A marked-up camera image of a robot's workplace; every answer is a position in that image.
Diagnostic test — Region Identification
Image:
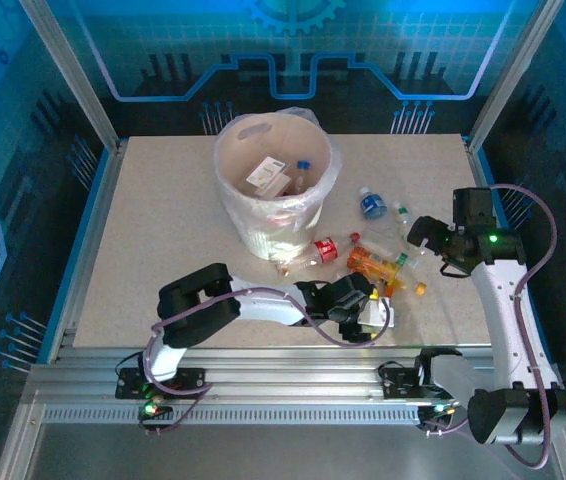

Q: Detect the clear bottle green cap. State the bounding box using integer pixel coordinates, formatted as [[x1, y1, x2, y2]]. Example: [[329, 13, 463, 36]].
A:
[[395, 252, 422, 274]]

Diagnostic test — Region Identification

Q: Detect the clear bottle green band label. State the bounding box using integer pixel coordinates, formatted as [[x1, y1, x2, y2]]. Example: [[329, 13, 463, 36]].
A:
[[391, 200, 417, 236]]

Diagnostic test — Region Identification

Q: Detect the orange juice bottle yellow cap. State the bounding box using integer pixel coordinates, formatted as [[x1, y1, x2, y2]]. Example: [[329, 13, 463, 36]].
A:
[[346, 245, 428, 296]]

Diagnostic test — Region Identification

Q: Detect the plain clear plastic bottle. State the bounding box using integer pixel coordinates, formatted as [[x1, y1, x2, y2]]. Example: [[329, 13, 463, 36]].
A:
[[360, 228, 414, 256]]

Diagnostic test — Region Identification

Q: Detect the red label cola bottle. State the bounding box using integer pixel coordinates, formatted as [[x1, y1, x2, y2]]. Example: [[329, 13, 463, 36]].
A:
[[275, 230, 363, 279]]

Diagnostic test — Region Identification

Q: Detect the small blue label water bottle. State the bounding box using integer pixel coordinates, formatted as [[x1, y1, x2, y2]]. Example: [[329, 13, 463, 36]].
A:
[[358, 185, 389, 221]]

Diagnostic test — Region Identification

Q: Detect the crushed clear bottle blue cap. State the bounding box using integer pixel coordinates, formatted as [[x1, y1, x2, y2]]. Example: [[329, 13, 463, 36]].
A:
[[290, 158, 313, 196]]

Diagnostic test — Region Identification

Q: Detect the white trash bin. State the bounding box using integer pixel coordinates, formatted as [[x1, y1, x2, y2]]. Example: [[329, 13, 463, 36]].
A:
[[212, 105, 343, 261]]

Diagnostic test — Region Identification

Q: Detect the small LED circuit board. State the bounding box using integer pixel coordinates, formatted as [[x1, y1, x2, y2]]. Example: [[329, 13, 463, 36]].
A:
[[137, 394, 174, 419], [420, 402, 457, 421]]

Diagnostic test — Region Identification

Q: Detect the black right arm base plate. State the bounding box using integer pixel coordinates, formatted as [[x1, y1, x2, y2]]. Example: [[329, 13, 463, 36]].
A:
[[379, 363, 464, 400]]

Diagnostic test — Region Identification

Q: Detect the aluminium front rail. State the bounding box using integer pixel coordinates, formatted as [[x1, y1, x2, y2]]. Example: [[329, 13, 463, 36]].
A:
[[27, 346, 562, 409]]

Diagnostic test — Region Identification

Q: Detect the slotted grey cable duct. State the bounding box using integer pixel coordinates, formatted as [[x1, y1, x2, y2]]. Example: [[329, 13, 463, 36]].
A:
[[42, 405, 427, 425]]

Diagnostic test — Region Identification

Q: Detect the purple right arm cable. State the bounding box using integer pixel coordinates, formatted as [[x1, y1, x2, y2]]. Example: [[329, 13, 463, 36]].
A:
[[421, 183, 559, 471]]

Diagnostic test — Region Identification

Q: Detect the aluminium frame post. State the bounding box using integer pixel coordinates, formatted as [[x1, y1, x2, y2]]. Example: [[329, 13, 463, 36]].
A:
[[465, 0, 564, 149], [17, 0, 123, 151]]

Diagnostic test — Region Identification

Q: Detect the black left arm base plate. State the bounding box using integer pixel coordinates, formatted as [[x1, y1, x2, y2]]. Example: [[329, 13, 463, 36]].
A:
[[115, 366, 208, 400]]

